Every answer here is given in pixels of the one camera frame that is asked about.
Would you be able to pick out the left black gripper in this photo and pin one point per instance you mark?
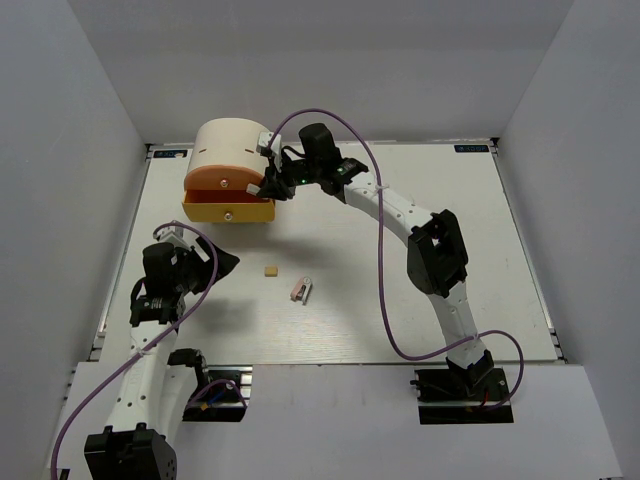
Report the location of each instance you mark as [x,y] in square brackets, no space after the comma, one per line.
[226,262]

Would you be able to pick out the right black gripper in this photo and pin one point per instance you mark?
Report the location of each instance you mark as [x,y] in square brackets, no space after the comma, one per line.
[270,188]

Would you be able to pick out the grey white eraser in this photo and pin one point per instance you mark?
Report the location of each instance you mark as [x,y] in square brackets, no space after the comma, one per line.
[252,189]

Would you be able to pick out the orange organizer drawer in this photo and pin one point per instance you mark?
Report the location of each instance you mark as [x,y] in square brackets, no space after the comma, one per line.
[221,177]

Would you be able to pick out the small beige eraser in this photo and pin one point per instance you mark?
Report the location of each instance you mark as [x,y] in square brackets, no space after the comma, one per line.
[271,271]

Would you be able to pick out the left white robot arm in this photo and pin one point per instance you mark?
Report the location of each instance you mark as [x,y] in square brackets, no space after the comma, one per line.
[136,442]

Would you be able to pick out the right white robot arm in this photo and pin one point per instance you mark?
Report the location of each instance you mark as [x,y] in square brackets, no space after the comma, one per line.
[436,253]

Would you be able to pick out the cream cylindrical desk organizer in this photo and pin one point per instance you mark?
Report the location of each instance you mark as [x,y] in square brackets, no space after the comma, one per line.
[228,141]

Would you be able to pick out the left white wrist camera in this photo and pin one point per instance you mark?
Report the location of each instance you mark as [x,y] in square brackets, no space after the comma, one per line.
[173,233]

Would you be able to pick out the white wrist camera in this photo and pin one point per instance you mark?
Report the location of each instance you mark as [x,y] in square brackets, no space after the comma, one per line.
[173,233]
[269,146]

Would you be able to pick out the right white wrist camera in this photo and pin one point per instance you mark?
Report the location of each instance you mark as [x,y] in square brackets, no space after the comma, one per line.
[269,146]

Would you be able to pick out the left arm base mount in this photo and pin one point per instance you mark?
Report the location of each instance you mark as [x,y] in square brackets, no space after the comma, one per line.
[221,398]

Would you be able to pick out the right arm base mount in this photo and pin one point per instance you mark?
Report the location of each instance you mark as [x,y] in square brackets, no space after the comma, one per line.
[443,401]

